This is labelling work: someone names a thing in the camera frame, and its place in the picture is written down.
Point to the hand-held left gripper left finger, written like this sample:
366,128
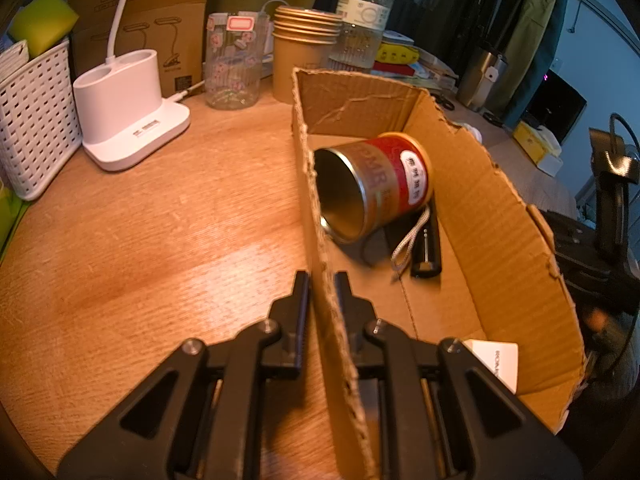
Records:
295,330

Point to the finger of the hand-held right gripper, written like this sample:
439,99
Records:
580,260

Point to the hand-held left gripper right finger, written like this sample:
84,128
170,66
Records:
357,330

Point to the red and gold tin can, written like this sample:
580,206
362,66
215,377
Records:
385,180

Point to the yellow and white tissue box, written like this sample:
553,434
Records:
537,147

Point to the black monitor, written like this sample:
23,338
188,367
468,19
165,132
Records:
555,107

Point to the white paper card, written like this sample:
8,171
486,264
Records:
492,360

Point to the narrow yellow curtain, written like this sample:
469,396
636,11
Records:
530,25

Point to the black scissors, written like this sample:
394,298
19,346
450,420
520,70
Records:
442,101

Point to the red book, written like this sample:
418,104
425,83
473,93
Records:
392,68

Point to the stack of brown paper cups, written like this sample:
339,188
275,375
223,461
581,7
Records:
300,60

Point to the clear glass with stickers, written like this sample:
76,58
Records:
232,65

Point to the white desk lamp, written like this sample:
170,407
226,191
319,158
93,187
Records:
130,110

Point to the clear plastic water bottle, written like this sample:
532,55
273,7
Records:
362,20

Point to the white woven plastic basket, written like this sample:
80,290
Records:
40,120

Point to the brown cardboard lamp box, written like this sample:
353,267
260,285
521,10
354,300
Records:
170,20

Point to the yellow green sponge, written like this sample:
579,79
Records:
42,22

